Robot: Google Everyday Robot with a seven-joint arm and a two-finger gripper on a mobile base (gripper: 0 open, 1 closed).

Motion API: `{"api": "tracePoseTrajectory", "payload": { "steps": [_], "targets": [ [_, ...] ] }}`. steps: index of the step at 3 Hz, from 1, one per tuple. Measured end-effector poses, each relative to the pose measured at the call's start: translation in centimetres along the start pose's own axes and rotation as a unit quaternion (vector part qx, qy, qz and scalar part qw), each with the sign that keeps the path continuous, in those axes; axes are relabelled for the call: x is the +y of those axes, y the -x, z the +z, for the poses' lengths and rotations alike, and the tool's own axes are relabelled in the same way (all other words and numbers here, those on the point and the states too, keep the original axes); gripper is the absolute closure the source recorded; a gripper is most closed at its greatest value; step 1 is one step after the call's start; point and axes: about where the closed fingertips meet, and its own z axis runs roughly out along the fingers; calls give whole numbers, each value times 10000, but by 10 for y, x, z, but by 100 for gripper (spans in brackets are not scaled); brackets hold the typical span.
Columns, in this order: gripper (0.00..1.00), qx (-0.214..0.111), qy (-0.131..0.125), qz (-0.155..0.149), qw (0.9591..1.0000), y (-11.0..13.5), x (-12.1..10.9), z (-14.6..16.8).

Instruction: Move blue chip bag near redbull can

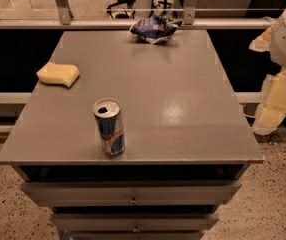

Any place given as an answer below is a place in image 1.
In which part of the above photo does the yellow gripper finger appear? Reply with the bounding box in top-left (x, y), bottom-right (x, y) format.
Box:
top-left (252, 68), bottom-right (286, 135)
top-left (249, 27), bottom-right (273, 52)

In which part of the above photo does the blue chip bag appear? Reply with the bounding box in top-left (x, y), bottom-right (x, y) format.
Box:
top-left (129, 16), bottom-right (182, 44)

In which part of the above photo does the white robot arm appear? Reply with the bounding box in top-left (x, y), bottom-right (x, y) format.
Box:
top-left (249, 9), bottom-right (286, 135)

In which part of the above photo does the redbull can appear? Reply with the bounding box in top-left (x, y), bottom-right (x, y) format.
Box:
top-left (93, 97), bottom-right (125, 158)

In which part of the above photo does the grey drawer cabinet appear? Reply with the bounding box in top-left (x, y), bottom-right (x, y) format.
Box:
top-left (0, 31), bottom-right (263, 240)

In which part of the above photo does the black office chair base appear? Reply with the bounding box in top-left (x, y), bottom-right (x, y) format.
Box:
top-left (106, 0), bottom-right (136, 19)

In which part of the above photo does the top cabinet drawer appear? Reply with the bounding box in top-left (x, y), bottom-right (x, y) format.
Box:
top-left (22, 181), bottom-right (241, 207)

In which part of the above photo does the cabinet drawer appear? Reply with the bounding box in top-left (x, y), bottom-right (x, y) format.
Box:
top-left (51, 213), bottom-right (218, 233)
top-left (22, 181), bottom-right (241, 207)

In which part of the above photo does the metal window railing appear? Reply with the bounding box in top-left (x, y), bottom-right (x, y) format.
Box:
top-left (0, 0), bottom-right (285, 30)

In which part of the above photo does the yellow sponge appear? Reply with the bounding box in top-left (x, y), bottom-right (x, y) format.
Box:
top-left (37, 62), bottom-right (80, 88)

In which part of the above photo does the middle cabinet drawer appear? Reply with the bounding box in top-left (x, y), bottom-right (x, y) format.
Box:
top-left (51, 213), bottom-right (218, 233)

